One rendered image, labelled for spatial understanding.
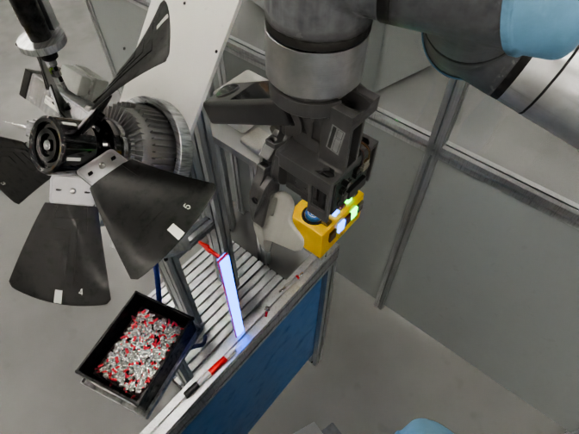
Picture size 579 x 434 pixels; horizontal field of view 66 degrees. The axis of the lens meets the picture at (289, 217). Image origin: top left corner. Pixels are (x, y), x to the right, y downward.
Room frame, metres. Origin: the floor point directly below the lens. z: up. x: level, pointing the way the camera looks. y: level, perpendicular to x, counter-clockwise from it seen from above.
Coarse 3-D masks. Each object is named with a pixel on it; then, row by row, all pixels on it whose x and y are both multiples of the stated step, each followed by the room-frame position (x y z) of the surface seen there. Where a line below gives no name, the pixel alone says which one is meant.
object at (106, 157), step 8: (104, 152) 0.67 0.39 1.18; (112, 152) 0.67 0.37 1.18; (96, 160) 0.65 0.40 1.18; (104, 160) 0.65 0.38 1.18; (120, 160) 0.65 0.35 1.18; (80, 168) 0.63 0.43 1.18; (88, 168) 0.63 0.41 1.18; (96, 168) 0.63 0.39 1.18; (104, 168) 0.63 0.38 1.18; (112, 168) 0.63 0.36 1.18; (80, 176) 0.61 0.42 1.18; (88, 176) 0.61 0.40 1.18; (96, 176) 0.61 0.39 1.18
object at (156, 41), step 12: (156, 12) 0.86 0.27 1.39; (168, 12) 0.78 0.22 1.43; (156, 24) 0.78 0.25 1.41; (168, 24) 0.74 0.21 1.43; (144, 36) 0.80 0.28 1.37; (156, 36) 0.73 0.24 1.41; (168, 36) 0.71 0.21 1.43; (144, 48) 0.73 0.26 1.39; (156, 48) 0.70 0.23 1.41; (168, 48) 0.68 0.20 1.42; (132, 60) 0.72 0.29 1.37; (144, 60) 0.69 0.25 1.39; (156, 60) 0.66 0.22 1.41; (120, 72) 0.72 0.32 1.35; (132, 72) 0.68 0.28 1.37; (120, 84) 0.67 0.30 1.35
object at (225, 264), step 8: (224, 264) 0.40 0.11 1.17; (224, 272) 0.40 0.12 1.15; (232, 272) 0.41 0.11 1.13; (224, 280) 0.40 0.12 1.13; (232, 280) 0.41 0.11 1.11; (232, 288) 0.41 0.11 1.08; (232, 296) 0.41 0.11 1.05; (232, 304) 0.40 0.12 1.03; (232, 312) 0.40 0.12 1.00; (240, 320) 0.41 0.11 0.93; (240, 328) 0.41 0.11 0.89
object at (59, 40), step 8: (40, 0) 0.65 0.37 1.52; (48, 0) 0.67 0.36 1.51; (40, 8) 0.65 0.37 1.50; (48, 8) 0.66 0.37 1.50; (48, 16) 0.65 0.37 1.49; (48, 24) 0.65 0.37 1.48; (56, 24) 0.66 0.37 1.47; (24, 32) 0.65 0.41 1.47; (56, 32) 0.65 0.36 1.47; (64, 32) 0.65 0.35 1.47; (16, 40) 0.63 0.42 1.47; (24, 40) 0.62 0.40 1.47; (48, 40) 0.62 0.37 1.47; (56, 40) 0.62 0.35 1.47; (64, 40) 0.63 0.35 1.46; (24, 48) 0.60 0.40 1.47; (32, 48) 0.60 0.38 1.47; (40, 48) 0.60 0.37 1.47; (48, 48) 0.61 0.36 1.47; (56, 48) 0.61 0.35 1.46; (32, 56) 0.60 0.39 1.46; (40, 56) 0.60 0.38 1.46
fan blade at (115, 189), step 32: (128, 160) 0.65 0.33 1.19; (96, 192) 0.56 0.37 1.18; (128, 192) 0.56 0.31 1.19; (160, 192) 0.55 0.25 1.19; (192, 192) 0.54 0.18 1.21; (128, 224) 0.49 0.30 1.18; (160, 224) 0.48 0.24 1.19; (192, 224) 0.48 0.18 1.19; (128, 256) 0.43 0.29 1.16; (160, 256) 0.43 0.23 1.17
